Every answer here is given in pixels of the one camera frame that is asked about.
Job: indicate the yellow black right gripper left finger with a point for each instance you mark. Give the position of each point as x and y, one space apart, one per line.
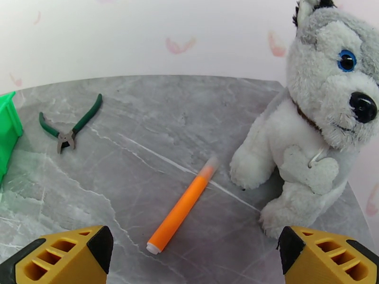
59 259

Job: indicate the green plastic bin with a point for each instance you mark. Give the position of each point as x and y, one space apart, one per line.
9 129

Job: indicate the grey white husky plush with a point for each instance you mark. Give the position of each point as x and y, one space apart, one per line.
319 99

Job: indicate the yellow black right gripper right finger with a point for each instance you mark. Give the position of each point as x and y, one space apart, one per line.
328 259

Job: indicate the orange marker pen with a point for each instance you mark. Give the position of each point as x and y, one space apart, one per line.
180 209

